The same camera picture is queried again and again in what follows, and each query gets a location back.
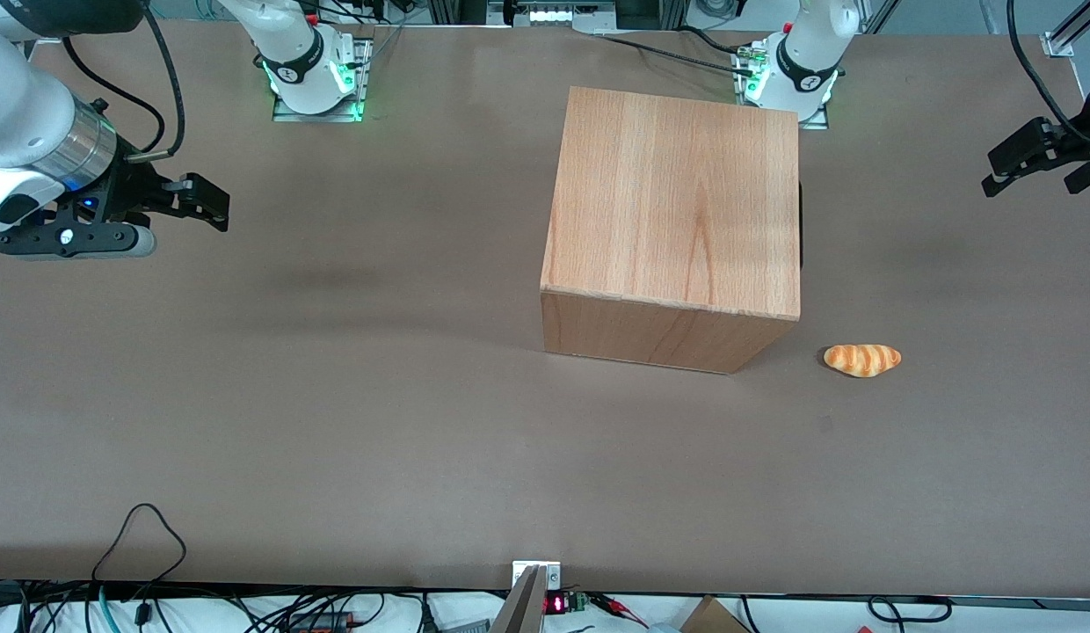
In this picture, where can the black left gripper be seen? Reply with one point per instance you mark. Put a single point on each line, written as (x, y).
(1075, 147)

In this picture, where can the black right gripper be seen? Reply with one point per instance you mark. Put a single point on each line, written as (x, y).
(134, 195)

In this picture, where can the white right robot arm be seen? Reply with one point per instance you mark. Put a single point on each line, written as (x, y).
(18, 97)

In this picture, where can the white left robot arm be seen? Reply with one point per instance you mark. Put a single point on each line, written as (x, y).
(804, 53)

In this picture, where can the wooden drawer cabinet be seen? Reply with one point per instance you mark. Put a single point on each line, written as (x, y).
(677, 202)

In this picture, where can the toy bread roll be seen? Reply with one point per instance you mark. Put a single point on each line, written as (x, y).
(861, 360)

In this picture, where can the white LED light strip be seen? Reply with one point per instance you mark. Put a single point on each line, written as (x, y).
(558, 14)

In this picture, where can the red LED display module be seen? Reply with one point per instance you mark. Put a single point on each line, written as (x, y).
(558, 603)

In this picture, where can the brown cardboard piece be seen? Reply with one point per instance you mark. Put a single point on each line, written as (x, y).
(712, 617)

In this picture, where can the red clip leads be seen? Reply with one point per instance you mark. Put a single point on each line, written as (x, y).
(617, 607)

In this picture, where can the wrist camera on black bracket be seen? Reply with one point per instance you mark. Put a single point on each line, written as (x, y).
(88, 242)

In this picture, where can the aluminium frame profile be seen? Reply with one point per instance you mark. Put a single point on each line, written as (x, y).
(1068, 35)

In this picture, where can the camera mount post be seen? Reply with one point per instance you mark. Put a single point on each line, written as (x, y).
(527, 607)

